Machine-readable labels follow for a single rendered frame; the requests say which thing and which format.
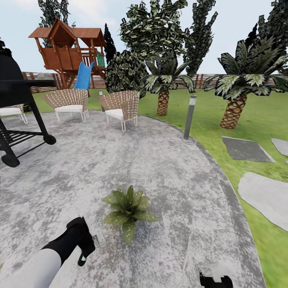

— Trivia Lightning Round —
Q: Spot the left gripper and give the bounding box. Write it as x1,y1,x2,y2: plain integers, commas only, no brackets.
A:
78,232,96,257

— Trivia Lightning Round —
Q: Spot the insectifuge atomizer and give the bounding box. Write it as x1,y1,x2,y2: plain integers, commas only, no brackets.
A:
78,253,88,266

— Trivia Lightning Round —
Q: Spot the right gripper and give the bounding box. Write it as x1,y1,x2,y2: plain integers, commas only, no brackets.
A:
200,271,232,288

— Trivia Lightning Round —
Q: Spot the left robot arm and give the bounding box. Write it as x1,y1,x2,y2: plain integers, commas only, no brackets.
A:
0,217,105,288

